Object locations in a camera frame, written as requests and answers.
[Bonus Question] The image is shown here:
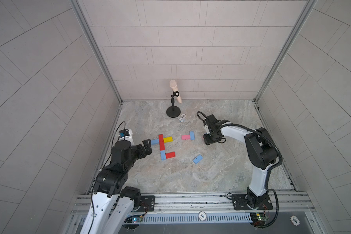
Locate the pink block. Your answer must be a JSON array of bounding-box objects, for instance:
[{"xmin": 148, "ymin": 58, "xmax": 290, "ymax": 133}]
[{"xmin": 181, "ymin": 135, "xmax": 191, "ymax": 140}]

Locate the yellow block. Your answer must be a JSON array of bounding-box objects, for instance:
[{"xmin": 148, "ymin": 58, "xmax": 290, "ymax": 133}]
[{"xmin": 163, "ymin": 136, "xmax": 173, "ymax": 143}]

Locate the black microphone stand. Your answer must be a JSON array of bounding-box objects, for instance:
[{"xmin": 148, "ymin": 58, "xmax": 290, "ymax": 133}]
[{"xmin": 166, "ymin": 91, "xmax": 181, "ymax": 118}]

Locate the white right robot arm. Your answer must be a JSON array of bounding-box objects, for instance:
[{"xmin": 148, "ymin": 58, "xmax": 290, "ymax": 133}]
[{"xmin": 203, "ymin": 122, "xmax": 283, "ymax": 210}]

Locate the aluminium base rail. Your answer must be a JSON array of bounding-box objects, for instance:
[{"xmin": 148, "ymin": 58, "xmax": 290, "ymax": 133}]
[{"xmin": 71, "ymin": 191, "xmax": 315, "ymax": 225}]

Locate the red stem block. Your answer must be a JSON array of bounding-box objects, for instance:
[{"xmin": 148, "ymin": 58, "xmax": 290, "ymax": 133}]
[{"xmin": 159, "ymin": 134, "xmax": 164, "ymax": 143}]

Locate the black corrugated cable hose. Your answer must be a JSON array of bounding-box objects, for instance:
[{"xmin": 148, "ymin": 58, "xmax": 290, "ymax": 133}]
[{"xmin": 196, "ymin": 111, "xmax": 283, "ymax": 228}]

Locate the right circuit board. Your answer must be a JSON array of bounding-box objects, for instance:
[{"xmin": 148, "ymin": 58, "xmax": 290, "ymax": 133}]
[{"xmin": 250, "ymin": 213, "xmax": 268, "ymax": 227}]

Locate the poker chip right corner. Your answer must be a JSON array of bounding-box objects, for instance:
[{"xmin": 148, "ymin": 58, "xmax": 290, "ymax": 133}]
[{"xmin": 290, "ymin": 215, "xmax": 300, "ymax": 226}]

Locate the light blue block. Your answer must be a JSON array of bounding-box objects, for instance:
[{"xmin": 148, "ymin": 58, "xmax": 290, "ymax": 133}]
[
  {"xmin": 160, "ymin": 150, "xmax": 166, "ymax": 160},
  {"xmin": 193, "ymin": 155, "xmax": 203, "ymax": 164},
  {"xmin": 151, "ymin": 139, "xmax": 159, "ymax": 145},
  {"xmin": 190, "ymin": 131, "xmax": 195, "ymax": 140}
]

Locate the circuit board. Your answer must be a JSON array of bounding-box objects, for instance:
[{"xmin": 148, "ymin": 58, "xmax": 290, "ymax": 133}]
[
  {"xmin": 250, "ymin": 213, "xmax": 268, "ymax": 227},
  {"xmin": 124, "ymin": 215, "xmax": 143, "ymax": 224}
]

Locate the left circuit board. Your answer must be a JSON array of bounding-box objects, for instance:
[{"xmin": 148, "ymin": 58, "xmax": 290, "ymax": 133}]
[{"xmin": 124, "ymin": 215, "xmax": 143, "ymax": 224}]

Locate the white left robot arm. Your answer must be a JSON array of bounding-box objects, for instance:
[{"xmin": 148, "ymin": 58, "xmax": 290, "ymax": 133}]
[{"xmin": 81, "ymin": 139, "xmax": 152, "ymax": 234}]

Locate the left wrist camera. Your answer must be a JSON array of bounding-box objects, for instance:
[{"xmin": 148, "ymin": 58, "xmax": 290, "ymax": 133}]
[{"xmin": 118, "ymin": 129, "xmax": 134, "ymax": 145}]

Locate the poker chip on rail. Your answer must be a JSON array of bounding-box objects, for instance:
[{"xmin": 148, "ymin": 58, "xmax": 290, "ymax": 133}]
[{"xmin": 198, "ymin": 211, "xmax": 207, "ymax": 221}]

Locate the beige wooden microphone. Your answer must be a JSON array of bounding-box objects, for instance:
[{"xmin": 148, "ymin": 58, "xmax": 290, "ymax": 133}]
[{"xmin": 170, "ymin": 80, "xmax": 182, "ymax": 104}]

